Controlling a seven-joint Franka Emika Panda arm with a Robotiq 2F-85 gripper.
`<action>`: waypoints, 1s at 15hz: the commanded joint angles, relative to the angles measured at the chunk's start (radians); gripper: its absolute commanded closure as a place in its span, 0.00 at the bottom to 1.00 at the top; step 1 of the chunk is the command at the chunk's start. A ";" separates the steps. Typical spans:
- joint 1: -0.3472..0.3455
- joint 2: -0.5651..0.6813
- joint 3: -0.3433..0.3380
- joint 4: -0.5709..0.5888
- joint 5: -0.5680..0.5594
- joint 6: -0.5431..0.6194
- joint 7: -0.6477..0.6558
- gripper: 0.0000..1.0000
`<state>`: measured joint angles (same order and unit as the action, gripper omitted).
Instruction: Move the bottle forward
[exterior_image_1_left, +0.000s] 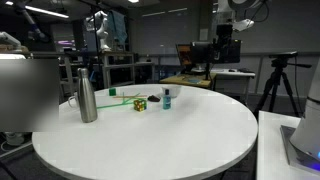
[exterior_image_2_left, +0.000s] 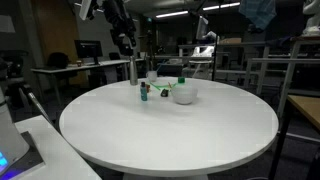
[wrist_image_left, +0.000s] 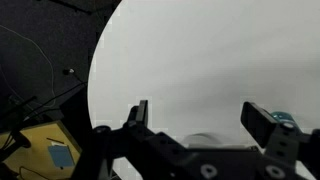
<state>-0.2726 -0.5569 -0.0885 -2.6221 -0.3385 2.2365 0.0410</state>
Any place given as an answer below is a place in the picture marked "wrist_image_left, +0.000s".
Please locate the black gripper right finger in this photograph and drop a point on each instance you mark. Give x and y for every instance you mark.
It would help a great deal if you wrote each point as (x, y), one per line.
(256, 123)

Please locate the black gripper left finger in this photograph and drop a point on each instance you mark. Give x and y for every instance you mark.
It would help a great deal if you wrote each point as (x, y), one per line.
(141, 113)

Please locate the small blue bottle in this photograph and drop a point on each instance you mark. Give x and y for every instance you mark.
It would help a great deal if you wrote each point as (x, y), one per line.
(283, 117)

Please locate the white bowl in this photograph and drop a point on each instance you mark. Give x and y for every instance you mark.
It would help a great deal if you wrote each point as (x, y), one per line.
(200, 139)

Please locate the blue paper sheet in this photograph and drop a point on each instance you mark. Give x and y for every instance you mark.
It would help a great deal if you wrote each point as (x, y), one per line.
(60, 156)

